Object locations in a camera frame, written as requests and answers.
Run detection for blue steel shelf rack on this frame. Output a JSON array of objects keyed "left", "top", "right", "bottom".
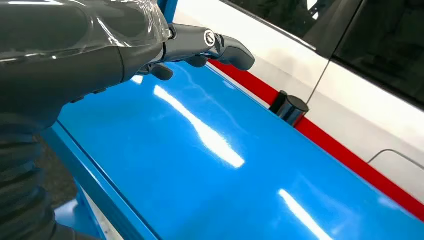
[{"left": 41, "top": 0, "right": 424, "bottom": 240}]

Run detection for white car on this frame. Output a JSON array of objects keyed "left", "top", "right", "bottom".
[{"left": 172, "top": 0, "right": 424, "bottom": 205}]

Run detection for red barrier belt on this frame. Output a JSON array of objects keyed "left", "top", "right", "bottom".
[{"left": 208, "top": 59, "right": 424, "bottom": 222}]

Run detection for black barrier post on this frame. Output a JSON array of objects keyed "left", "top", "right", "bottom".
[{"left": 268, "top": 90, "right": 310, "bottom": 127}]

